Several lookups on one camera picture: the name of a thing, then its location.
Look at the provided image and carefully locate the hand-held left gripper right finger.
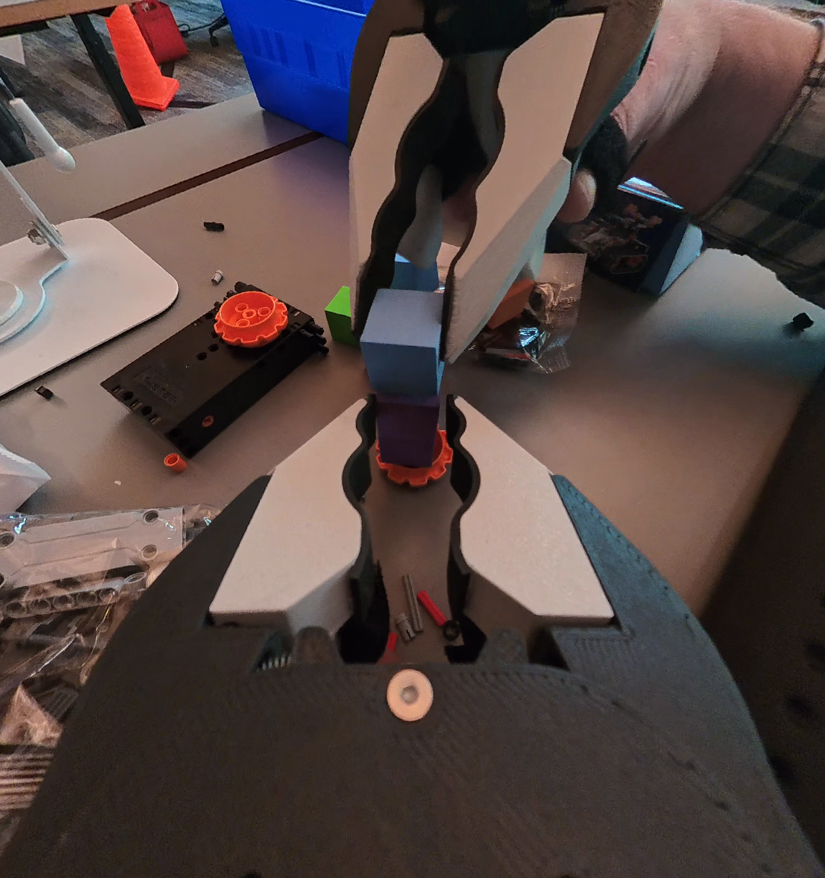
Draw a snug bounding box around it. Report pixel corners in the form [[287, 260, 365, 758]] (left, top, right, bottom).
[[445, 394, 617, 639]]

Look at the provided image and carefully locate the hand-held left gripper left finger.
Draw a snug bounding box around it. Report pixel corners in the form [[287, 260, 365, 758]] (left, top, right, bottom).
[[207, 394, 380, 663]]

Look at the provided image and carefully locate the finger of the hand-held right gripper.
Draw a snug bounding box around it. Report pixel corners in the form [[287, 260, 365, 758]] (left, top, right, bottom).
[[442, 12, 608, 364], [347, 0, 456, 332]]

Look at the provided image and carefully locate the orange cube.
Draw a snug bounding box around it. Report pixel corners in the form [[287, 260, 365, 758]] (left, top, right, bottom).
[[484, 278, 533, 332]]

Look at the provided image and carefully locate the orange gear wheel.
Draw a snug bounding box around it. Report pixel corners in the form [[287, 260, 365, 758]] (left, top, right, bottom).
[[213, 291, 290, 350], [374, 427, 455, 489]]

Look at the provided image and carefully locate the purple cube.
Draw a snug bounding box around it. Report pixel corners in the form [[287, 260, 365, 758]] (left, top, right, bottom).
[[377, 431, 441, 470], [376, 394, 442, 434]]

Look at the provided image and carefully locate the person's right forearm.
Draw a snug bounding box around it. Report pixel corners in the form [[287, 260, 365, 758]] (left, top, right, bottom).
[[687, 21, 825, 316]]

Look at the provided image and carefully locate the grey desk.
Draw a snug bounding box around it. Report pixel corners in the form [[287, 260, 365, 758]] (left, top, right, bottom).
[[0, 92, 825, 618]]

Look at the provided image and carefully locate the person's right hand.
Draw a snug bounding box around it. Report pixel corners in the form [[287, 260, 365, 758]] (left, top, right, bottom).
[[555, 0, 817, 225]]

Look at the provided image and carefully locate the dark printed cardboard box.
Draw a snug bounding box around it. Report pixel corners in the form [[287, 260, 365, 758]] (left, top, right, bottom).
[[562, 177, 706, 297]]

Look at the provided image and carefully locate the blue storage bin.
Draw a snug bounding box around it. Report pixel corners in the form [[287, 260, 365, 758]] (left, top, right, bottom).
[[219, 0, 378, 146]]

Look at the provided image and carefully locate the clear bag of coloured parts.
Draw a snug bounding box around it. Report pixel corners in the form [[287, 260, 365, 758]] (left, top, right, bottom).
[[466, 252, 586, 375]]

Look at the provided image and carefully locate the green cube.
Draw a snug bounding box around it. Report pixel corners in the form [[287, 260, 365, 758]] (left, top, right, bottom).
[[324, 286, 360, 345]]

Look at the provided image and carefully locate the black building plate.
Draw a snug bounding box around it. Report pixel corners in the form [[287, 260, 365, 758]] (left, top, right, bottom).
[[100, 279, 331, 460]]

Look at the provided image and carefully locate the clear bag of grey parts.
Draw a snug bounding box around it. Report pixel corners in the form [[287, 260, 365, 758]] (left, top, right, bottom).
[[0, 504, 223, 878]]

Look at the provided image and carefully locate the red bag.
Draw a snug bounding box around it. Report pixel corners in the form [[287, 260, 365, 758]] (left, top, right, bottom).
[[133, 0, 190, 64]]

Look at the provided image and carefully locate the orange traffic cone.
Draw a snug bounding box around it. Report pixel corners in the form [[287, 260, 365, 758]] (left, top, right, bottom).
[[104, 3, 182, 112]]

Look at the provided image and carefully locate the black perforated chair back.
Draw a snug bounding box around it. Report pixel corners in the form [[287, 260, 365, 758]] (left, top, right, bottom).
[[697, 339, 825, 878]]

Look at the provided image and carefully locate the white plastic bag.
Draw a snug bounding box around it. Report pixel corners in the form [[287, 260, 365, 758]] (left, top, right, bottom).
[[0, 424, 51, 517]]

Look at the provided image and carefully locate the white rod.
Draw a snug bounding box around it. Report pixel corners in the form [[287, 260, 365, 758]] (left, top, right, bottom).
[[8, 96, 77, 172]]

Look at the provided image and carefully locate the wooden side table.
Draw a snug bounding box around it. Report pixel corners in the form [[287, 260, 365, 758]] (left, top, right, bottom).
[[0, 0, 147, 131]]

